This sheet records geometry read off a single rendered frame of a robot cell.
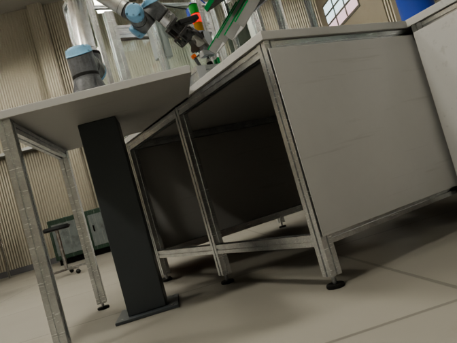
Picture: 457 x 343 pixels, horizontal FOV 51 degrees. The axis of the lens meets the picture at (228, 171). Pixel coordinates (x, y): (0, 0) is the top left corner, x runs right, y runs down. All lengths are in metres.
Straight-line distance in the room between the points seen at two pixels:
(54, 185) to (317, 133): 9.44
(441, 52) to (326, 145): 0.65
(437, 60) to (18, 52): 10.21
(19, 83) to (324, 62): 9.95
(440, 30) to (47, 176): 9.55
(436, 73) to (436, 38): 0.13
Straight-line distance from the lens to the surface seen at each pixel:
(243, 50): 1.68
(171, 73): 1.72
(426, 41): 2.07
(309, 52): 1.70
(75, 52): 2.19
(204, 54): 2.36
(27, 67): 11.36
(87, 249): 2.54
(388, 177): 1.80
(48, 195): 10.80
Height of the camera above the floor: 0.38
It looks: 3 degrees up
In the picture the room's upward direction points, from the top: 16 degrees counter-clockwise
